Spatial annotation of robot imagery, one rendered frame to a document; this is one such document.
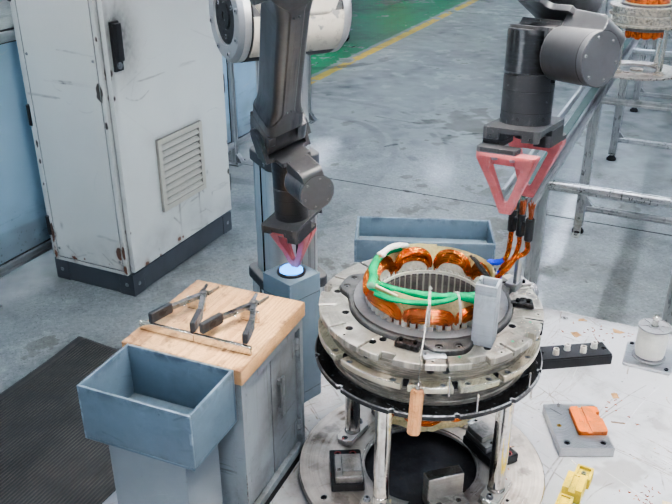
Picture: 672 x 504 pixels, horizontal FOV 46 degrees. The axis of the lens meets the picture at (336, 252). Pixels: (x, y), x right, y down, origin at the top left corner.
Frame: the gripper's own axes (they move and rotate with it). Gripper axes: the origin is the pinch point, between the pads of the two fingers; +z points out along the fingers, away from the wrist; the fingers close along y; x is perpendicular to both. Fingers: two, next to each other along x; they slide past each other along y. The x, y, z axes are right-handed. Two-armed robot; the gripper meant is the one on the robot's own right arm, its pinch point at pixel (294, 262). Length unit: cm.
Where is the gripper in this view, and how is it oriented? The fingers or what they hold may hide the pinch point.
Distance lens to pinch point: 135.5
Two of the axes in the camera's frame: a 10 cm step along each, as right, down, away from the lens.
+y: 4.2, -4.7, 7.8
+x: -9.1, -1.9, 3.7
